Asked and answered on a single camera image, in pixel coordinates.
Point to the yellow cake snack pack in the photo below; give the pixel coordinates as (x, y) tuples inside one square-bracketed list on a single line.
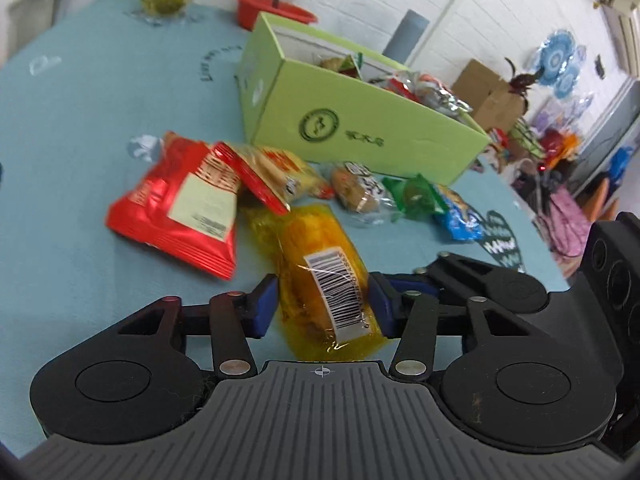
[(276, 177)]

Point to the red snack bag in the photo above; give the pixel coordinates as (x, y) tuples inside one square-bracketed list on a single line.
[(185, 206)]

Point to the air conditioner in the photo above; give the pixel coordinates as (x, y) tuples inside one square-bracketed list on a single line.
[(623, 22)]

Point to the red plastic basket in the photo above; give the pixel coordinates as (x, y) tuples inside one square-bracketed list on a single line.
[(248, 11)]

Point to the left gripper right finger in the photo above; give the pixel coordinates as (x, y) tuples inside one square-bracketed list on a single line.
[(495, 376)]

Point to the teal tablecloth with hearts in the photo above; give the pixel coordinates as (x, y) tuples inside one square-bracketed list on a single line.
[(83, 108)]

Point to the blue paper fan decoration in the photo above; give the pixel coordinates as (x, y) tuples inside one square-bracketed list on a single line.
[(553, 56)]

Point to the green cardboard box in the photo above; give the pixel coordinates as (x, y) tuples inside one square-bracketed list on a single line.
[(288, 101)]

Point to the yellow transparent snack pack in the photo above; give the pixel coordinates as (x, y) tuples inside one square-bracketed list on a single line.
[(325, 310)]

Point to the green corn snack pack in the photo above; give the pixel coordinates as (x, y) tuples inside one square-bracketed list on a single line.
[(348, 65)]

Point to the silver orange snack pack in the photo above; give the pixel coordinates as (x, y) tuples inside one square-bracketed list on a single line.
[(429, 91)]

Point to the brown paper bag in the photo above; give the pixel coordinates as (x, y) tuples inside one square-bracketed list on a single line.
[(493, 103)]

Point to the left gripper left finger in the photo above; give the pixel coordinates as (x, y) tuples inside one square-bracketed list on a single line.
[(153, 370)]

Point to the blue cookie snack pack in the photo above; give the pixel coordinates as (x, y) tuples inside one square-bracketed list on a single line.
[(458, 218)]

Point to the grey cylinder speaker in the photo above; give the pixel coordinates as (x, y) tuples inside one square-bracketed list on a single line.
[(406, 36)]

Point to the brown cookie snack pack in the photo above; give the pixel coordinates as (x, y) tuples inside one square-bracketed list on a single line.
[(361, 194)]

